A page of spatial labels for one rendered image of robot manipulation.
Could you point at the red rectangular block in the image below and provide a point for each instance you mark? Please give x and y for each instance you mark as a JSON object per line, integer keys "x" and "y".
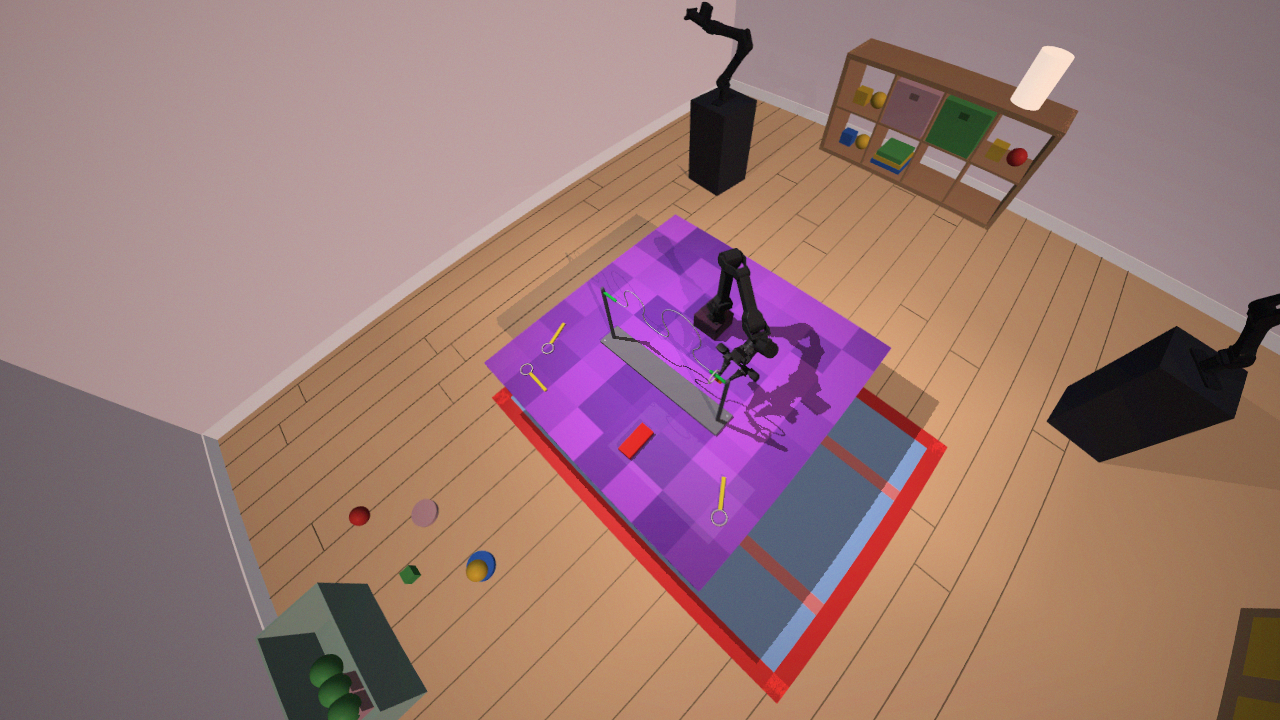
{"x": 635, "y": 441}

